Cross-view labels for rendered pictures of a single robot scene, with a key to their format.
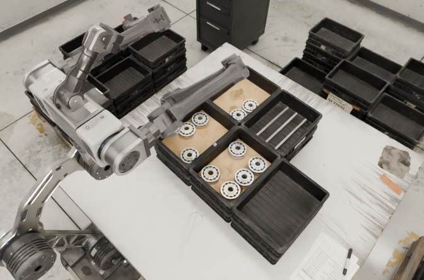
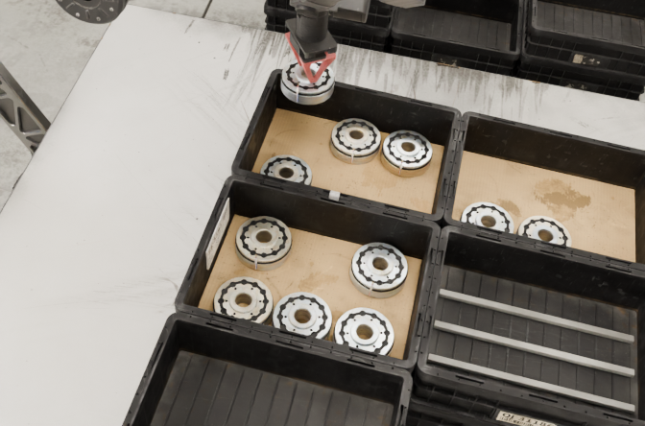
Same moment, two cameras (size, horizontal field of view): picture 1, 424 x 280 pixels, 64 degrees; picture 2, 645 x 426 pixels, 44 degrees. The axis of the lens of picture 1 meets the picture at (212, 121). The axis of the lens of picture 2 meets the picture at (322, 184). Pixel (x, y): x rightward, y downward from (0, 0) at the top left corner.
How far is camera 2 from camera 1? 97 cm
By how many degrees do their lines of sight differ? 34
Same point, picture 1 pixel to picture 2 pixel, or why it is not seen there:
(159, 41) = (615, 23)
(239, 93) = (570, 200)
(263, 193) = (290, 392)
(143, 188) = (179, 159)
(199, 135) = (363, 175)
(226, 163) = (325, 266)
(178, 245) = (74, 290)
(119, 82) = (453, 28)
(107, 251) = not seen: hidden behind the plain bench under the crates
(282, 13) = not seen: outside the picture
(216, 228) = not seen: hidden behind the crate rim
